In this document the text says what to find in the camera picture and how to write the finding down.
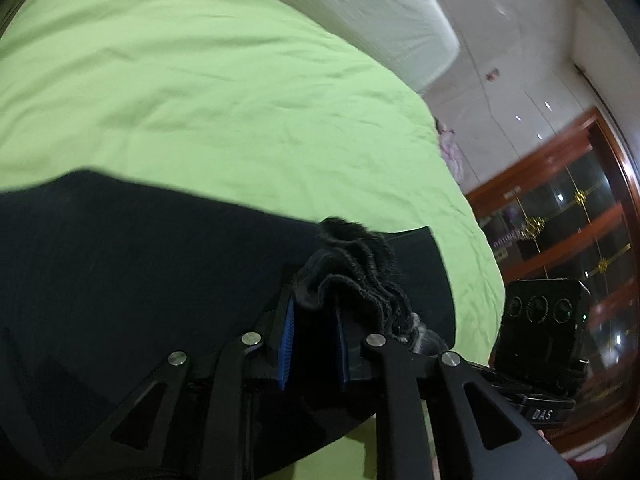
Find black pants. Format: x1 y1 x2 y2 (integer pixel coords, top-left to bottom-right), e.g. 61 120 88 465
1 171 456 479

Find white ribbed headboard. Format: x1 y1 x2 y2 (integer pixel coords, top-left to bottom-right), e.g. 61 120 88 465
279 0 460 94

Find pink cloth beside bed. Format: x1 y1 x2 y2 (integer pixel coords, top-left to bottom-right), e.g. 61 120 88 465
435 119 465 185

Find red wooden glass door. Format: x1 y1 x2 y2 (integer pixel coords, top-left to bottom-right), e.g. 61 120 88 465
466 107 639 457

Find green bed sheet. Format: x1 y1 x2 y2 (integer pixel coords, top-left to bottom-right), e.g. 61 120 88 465
1 0 504 479

